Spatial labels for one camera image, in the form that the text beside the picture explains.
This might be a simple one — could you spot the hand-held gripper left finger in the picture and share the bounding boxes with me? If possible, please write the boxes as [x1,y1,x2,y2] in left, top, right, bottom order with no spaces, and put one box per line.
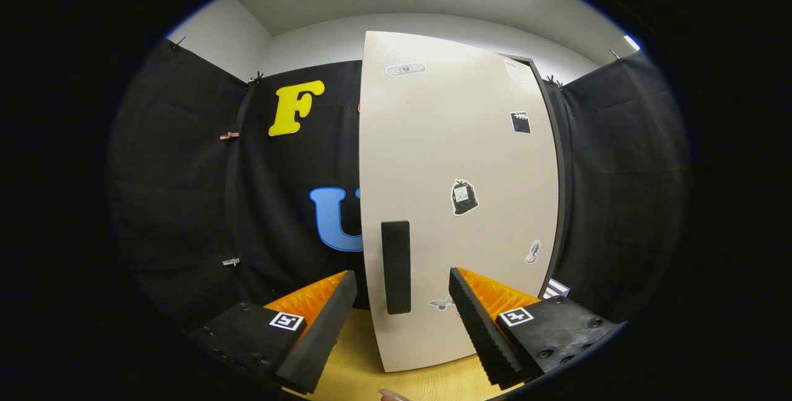
[186,270,358,395]

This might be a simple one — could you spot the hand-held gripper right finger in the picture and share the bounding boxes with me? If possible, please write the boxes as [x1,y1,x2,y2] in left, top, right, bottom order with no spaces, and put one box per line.
[449,267,627,389]

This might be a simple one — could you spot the black backdrop cloth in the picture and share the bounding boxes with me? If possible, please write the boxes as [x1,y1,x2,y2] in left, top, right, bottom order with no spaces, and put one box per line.
[106,36,691,334]

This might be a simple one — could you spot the beige shoe cabinet door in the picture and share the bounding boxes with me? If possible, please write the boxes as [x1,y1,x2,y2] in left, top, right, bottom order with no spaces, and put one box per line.
[359,31,559,373]

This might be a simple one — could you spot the black door handle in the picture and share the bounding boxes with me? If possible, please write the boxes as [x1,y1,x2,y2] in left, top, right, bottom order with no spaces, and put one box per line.
[381,220,412,315]

